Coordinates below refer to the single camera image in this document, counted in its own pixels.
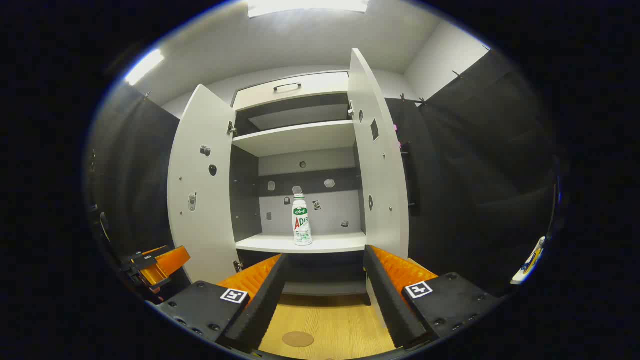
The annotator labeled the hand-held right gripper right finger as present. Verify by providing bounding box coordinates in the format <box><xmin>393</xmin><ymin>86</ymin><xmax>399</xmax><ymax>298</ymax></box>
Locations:
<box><xmin>363</xmin><ymin>244</ymin><xmax>502</xmax><ymax>350</ymax></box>

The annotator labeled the white and grey cabinet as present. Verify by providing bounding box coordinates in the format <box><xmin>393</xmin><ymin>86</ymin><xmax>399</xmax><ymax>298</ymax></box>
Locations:
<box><xmin>229</xmin><ymin>71</ymin><xmax>373</xmax><ymax>307</ymax></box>

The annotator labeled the white cabinet drawer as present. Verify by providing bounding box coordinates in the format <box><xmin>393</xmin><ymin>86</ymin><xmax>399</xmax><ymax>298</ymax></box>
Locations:
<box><xmin>231</xmin><ymin>71</ymin><xmax>350</xmax><ymax>112</ymax></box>

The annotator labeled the white bottle with green label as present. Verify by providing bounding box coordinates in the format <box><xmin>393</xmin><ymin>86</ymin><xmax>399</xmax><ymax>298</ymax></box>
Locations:
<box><xmin>291</xmin><ymin>186</ymin><xmax>314</xmax><ymax>247</ymax></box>

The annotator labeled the black backdrop cloth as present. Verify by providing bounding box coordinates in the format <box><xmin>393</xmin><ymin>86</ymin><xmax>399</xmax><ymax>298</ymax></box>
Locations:
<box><xmin>85</xmin><ymin>47</ymin><xmax>566</xmax><ymax>301</ymax></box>

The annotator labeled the round brown coaster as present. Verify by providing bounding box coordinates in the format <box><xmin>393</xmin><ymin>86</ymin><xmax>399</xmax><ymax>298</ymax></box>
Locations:
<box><xmin>282</xmin><ymin>331</ymin><xmax>315</xmax><ymax>348</ymax></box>

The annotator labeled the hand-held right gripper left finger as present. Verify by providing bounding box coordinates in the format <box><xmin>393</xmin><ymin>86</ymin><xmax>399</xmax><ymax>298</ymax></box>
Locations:
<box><xmin>156</xmin><ymin>253</ymin><xmax>289</xmax><ymax>353</ymax></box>

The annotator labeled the white printed object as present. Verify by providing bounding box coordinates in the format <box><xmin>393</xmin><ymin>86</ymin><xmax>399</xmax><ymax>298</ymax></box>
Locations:
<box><xmin>510</xmin><ymin>236</ymin><xmax>547</xmax><ymax>286</ymax></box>

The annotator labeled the ceiling light panel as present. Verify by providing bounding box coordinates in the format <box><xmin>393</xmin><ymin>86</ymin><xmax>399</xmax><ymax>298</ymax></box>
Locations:
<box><xmin>124</xmin><ymin>49</ymin><xmax>165</xmax><ymax>86</ymax></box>
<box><xmin>247</xmin><ymin>0</ymin><xmax>371</xmax><ymax>19</ymax></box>

